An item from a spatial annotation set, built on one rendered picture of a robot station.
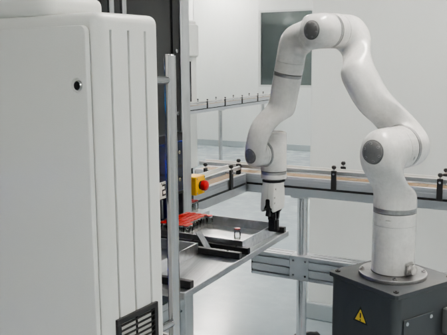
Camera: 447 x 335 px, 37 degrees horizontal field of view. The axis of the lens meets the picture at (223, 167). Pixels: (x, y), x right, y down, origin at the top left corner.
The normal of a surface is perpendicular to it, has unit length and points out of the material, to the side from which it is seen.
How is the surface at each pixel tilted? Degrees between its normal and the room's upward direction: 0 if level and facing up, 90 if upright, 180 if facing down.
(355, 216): 90
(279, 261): 90
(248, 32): 90
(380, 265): 90
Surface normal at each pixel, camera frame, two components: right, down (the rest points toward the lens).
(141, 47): 0.83, 0.08
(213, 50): -0.47, 0.14
